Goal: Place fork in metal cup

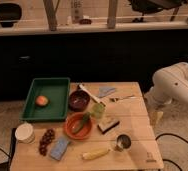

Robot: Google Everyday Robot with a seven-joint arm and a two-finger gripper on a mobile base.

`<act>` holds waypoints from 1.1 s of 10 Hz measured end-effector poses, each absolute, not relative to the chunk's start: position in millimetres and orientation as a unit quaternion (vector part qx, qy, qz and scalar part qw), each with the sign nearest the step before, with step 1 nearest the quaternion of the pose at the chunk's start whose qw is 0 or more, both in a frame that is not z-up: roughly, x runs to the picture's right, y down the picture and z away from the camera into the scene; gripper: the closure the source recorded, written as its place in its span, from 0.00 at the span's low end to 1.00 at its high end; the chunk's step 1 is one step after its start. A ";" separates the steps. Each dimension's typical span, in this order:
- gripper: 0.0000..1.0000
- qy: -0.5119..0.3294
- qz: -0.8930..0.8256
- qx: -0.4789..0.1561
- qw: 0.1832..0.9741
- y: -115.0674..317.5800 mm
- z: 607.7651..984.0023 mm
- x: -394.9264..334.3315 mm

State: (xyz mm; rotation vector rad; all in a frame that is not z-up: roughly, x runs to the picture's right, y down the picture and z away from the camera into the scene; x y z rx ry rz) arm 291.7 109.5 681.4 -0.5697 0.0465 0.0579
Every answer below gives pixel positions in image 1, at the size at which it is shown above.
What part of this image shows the black cable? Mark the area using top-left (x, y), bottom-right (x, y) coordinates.
top-left (155, 132), bottom-right (188, 171)

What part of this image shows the silver fork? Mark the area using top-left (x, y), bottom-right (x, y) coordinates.
top-left (109, 95), bottom-right (135, 102)

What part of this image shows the dark purple bowl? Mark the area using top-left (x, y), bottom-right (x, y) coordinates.
top-left (69, 90), bottom-right (90, 111)

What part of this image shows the grey blue cloth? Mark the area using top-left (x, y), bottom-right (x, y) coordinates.
top-left (98, 86), bottom-right (116, 98)

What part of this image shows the yellow corn cob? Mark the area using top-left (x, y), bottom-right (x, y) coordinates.
top-left (81, 148), bottom-right (110, 160)

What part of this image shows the black white eraser block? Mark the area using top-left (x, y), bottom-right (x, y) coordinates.
top-left (97, 117), bottom-right (120, 134)

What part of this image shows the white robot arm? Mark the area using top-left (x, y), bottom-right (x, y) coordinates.
top-left (144, 62), bottom-right (188, 127)

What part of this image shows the metal cup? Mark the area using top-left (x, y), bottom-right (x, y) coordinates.
top-left (114, 134), bottom-right (131, 152)

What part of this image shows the green vegetable toy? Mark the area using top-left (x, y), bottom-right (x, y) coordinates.
top-left (72, 112), bottom-right (90, 134)

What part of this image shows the red grape bunch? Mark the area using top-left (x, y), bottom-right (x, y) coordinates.
top-left (39, 129), bottom-right (55, 156)

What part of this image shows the black office chair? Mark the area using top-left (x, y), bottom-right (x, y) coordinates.
top-left (128, 0), bottom-right (188, 23)

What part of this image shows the peach fruit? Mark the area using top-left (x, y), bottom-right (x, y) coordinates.
top-left (35, 95), bottom-right (49, 107)

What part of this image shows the orange bowl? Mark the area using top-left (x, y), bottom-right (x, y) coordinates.
top-left (63, 112), bottom-right (93, 140)

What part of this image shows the blue sponge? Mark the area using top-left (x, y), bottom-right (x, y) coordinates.
top-left (50, 137), bottom-right (70, 161)

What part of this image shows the green plastic tray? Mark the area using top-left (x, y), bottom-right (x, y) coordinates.
top-left (21, 78), bottom-right (70, 122)

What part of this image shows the light green cup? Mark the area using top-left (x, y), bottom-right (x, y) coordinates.
top-left (92, 103), bottom-right (105, 119)

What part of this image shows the white paper cup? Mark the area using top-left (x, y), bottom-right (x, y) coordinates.
top-left (15, 123), bottom-right (35, 143)

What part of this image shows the white handled knife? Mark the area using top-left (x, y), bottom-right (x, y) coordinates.
top-left (78, 84), bottom-right (106, 106)

